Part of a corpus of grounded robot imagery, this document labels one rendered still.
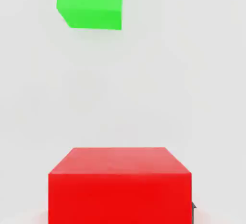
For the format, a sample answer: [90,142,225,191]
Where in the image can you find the small red cube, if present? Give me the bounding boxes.
[48,147,192,224]

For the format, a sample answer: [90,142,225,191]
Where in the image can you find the small green cube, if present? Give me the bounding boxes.
[56,0,123,31]

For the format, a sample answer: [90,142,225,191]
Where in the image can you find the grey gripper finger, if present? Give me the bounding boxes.
[191,201,207,224]

